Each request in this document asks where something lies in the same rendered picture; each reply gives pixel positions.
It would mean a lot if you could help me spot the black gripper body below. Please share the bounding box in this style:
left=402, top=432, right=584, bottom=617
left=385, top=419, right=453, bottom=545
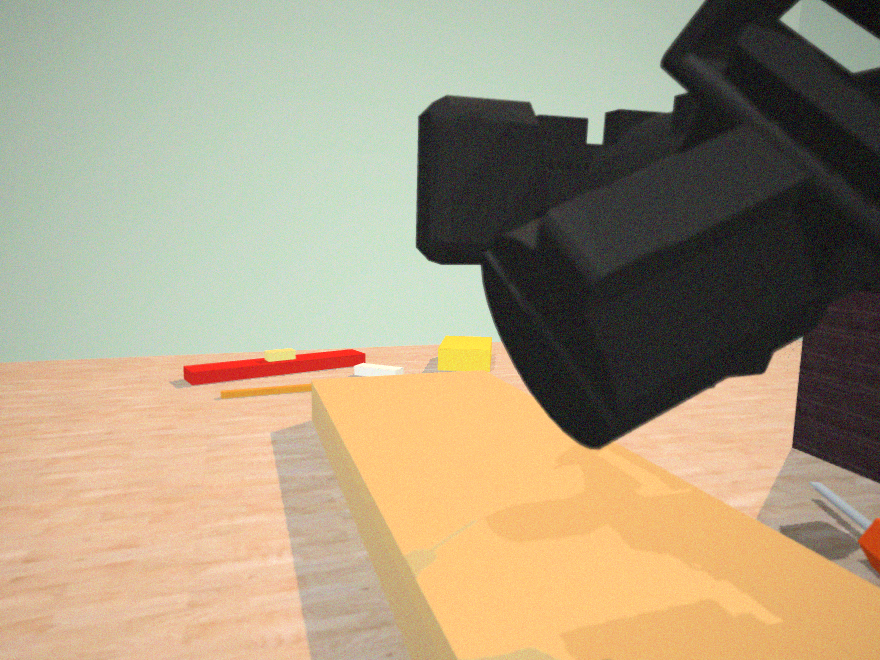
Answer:
left=416, top=93, right=701, bottom=265

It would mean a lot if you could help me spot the orange thin flat bar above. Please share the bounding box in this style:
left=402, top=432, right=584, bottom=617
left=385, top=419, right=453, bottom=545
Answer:
left=221, top=384, right=312, bottom=398

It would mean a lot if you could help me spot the light orange floor panel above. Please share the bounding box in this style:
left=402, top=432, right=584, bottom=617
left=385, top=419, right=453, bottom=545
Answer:
left=312, top=370, right=880, bottom=660

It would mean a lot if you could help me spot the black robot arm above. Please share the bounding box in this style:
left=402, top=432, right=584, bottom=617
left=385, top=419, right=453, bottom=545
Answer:
left=481, top=0, right=880, bottom=450

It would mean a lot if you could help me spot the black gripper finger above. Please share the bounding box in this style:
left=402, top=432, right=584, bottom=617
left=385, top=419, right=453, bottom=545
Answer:
left=537, top=115, right=588, bottom=150

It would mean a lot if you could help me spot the white rectangular block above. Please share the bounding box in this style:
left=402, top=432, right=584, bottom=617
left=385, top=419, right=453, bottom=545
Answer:
left=354, top=363, right=403, bottom=377

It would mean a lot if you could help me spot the orange-handled awl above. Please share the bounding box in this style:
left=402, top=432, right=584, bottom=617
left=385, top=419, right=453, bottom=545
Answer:
left=809, top=482, right=880, bottom=573

